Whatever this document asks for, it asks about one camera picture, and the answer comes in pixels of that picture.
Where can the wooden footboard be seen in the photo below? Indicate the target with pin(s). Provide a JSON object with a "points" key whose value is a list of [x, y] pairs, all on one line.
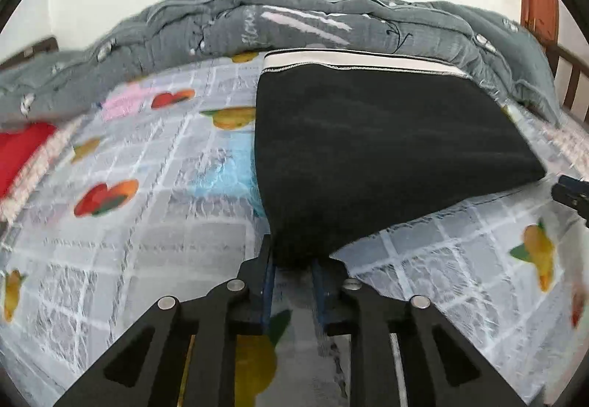
{"points": [[573, 80]]}

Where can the wooden headboard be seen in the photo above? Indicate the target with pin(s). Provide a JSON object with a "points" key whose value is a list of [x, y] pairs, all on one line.
{"points": [[32, 51]]}

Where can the floral bedsheet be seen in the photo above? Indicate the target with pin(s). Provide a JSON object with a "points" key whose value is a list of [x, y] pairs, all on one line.
{"points": [[37, 177]]}

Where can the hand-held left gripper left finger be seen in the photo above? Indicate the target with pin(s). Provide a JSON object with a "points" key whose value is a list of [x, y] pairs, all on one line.
{"points": [[267, 296]]}

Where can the orange wooden door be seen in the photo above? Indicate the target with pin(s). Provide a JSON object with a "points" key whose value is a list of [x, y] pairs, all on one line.
{"points": [[538, 6]]}

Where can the red pillow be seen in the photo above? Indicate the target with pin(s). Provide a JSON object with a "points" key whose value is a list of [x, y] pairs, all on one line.
{"points": [[23, 153]]}

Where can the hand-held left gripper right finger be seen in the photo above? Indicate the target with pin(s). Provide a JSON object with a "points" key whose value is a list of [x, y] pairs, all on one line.
{"points": [[320, 292]]}

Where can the grey quilt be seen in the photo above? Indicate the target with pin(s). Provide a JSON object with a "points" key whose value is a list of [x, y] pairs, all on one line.
{"points": [[184, 29]]}

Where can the black pants with white stripes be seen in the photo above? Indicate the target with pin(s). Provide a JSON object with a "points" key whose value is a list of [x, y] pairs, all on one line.
{"points": [[368, 149]]}

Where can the grey fruit printed blanket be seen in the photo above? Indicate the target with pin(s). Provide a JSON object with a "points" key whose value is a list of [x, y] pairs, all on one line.
{"points": [[161, 227]]}

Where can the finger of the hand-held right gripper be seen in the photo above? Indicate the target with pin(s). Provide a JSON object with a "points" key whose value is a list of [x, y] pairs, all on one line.
{"points": [[573, 195]]}

